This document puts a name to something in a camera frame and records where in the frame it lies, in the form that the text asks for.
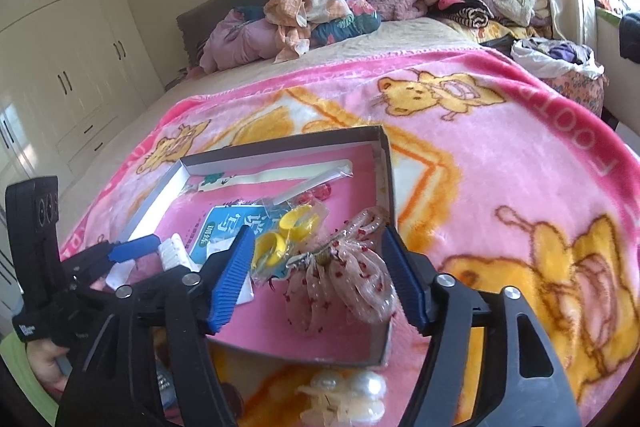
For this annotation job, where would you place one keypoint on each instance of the yellow rings packet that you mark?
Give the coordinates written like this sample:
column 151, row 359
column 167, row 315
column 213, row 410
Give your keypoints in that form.
column 295, row 222

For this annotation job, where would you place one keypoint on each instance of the dotted mesh bow hair clip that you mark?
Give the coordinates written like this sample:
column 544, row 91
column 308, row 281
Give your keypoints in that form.
column 360, row 287

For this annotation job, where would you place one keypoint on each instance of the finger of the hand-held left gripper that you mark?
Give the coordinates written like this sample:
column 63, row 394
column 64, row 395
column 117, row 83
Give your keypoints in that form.
column 132, row 249

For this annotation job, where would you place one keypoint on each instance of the peach printed cloth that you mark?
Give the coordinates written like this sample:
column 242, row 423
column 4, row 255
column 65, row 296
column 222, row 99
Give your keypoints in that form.
column 300, row 2

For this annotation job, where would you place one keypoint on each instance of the shallow cardboard box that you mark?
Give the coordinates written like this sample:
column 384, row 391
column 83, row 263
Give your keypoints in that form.
column 385, row 177

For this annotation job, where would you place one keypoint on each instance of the floral cushion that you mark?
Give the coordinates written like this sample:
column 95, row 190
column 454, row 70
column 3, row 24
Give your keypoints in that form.
column 580, row 94

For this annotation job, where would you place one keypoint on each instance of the white toothbrush package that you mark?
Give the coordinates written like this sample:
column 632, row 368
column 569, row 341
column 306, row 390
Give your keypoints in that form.
column 280, row 174

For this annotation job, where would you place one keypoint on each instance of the plastic bag of clothes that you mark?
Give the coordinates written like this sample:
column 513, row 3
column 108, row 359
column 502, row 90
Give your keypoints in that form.
column 550, row 57

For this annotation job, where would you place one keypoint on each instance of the red bead hair clip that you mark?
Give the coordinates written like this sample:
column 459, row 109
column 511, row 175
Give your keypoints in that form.
column 320, row 193

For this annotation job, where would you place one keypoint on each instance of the pearl hair claw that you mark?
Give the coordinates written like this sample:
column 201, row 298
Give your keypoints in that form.
column 345, row 389

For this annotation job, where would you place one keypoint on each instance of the cream built-in wardrobe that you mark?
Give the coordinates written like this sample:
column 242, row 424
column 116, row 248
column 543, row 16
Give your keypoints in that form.
column 65, row 57

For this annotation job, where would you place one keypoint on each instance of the person's left forearm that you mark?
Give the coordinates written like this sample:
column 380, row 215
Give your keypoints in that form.
column 15, row 372

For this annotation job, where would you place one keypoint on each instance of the person's left hand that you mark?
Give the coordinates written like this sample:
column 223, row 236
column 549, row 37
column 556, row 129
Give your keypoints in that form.
column 47, row 364

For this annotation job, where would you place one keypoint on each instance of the pink padded jacket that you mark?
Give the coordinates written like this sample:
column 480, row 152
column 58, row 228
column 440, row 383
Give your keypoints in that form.
column 235, row 39

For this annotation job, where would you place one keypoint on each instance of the pink bear printed blanket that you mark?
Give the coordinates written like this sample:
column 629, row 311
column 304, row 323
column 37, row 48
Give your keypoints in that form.
column 500, row 167

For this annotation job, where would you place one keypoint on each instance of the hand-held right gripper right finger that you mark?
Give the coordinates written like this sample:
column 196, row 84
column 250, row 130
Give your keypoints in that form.
column 406, row 279

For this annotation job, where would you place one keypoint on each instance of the mauve fleece garment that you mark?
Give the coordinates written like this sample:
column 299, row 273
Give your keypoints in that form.
column 400, row 4

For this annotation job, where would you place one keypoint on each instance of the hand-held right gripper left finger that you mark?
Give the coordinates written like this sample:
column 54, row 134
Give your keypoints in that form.
column 230, row 279

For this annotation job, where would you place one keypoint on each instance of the dark jacket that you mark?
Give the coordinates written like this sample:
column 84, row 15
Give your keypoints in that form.
column 631, row 37

